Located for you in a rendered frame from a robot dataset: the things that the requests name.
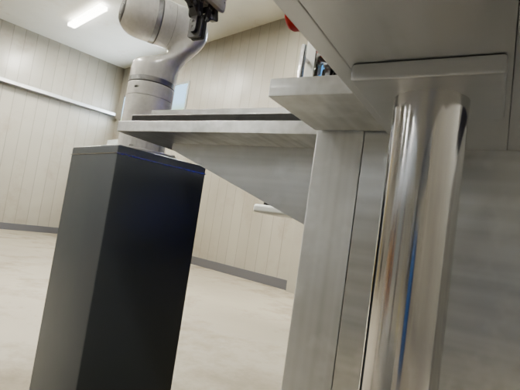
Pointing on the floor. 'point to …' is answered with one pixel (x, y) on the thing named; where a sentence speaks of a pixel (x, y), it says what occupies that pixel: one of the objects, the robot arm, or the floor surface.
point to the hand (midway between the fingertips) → (196, 29)
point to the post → (323, 261)
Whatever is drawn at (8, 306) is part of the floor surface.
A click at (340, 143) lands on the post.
